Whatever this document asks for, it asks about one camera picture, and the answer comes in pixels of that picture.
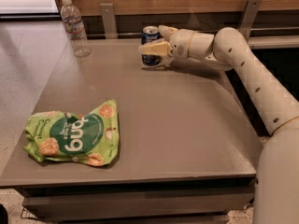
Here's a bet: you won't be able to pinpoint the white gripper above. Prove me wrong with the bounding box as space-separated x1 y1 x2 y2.
138 25 193 68

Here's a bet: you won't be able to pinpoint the blue pepsi can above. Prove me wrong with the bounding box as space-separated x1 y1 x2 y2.
141 25 163 67

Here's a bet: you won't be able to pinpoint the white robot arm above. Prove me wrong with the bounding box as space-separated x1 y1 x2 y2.
138 25 299 224

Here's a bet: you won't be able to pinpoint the green rice chip bag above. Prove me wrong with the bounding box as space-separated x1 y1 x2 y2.
23 100 120 167

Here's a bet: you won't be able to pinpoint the clear plastic water bottle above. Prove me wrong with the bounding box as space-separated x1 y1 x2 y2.
61 0 91 58

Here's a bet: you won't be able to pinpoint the grey cabinet drawer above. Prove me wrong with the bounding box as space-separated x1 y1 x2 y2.
23 187 254 221

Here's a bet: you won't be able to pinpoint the left metal bracket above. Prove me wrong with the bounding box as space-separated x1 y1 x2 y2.
100 3 118 39

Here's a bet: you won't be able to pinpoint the metal bracket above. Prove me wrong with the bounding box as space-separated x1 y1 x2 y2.
100 3 118 39
238 0 262 40

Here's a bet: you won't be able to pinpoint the right metal bracket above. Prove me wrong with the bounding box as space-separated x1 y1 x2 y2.
238 0 262 40

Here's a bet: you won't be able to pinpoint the horizontal metal rail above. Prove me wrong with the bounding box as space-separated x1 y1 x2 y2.
87 26 299 39

